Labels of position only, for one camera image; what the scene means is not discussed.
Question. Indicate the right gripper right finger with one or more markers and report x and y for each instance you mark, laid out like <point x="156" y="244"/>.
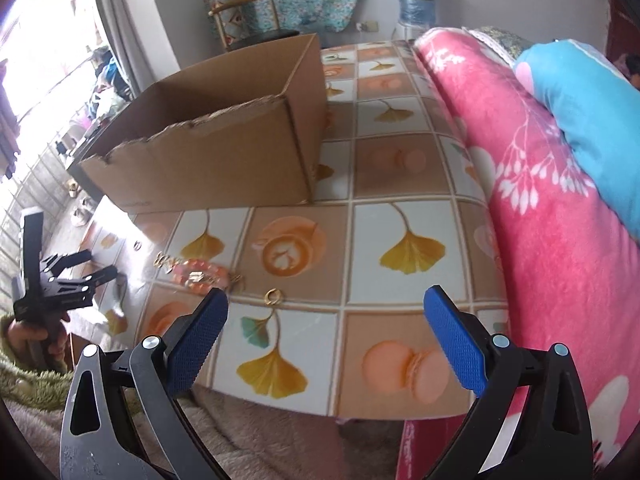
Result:
<point x="552" y="439"/>

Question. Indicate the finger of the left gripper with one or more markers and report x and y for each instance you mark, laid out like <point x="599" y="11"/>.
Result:
<point x="55" y="265"/>
<point x="97" y="278"/>

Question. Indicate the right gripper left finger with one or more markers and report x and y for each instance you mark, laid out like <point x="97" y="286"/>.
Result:
<point x="99" y="439"/>

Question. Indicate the person left hand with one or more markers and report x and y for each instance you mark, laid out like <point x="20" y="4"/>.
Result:
<point x="20" y="336"/>

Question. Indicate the gold clover charm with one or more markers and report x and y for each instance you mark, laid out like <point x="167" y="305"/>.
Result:
<point x="161" y="259"/>

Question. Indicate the green fleece cuff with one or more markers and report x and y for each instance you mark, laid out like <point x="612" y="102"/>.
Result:
<point x="45" y="390"/>

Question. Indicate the pink floral blanket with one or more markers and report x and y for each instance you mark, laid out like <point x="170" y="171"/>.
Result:
<point x="571" y="268"/>

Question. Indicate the brown cardboard box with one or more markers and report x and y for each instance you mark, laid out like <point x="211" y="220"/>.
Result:
<point x="242" y="129"/>

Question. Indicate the grey curtain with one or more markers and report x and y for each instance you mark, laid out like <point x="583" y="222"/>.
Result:
<point x="137" y="37"/>

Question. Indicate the wooden chair black seat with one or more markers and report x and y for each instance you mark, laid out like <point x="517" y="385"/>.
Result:
<point x="238" y="26"/>

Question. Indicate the blue pillow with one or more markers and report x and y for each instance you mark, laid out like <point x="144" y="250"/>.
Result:
<point x="597" y="109"/>

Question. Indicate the white water dispenser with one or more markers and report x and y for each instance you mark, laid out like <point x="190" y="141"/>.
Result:
<point x="410" y="33"/>

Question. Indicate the blue water bottle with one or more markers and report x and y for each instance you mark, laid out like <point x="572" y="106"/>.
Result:
<point x="417" y="13"/>

